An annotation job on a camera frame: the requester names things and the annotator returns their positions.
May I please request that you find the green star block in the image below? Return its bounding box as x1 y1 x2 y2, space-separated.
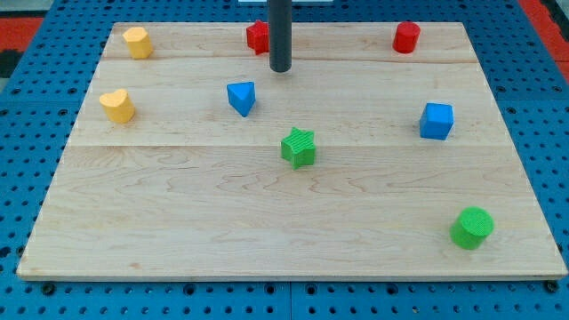
281 127 317 170

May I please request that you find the red star block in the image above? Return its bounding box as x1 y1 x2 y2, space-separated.
245 20 269 55

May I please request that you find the blue triangle block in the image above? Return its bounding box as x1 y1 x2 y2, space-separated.
227 82 256 117

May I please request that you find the light wooden board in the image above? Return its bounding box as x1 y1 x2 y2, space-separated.
17 22 567 282

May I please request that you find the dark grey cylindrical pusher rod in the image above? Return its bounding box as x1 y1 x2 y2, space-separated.
268 0 292 73

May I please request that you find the blue cube block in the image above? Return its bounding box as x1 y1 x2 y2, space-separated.
419 102 454 140

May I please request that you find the yellow heart block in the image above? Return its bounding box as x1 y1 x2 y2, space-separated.
99 89 135 124

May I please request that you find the red cylinder block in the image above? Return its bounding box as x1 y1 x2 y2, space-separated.
392 21 421 54

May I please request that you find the yellow hexagon block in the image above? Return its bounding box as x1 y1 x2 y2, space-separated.
122 27 153 60

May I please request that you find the green cylinder block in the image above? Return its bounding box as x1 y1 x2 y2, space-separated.
449 206 494 250

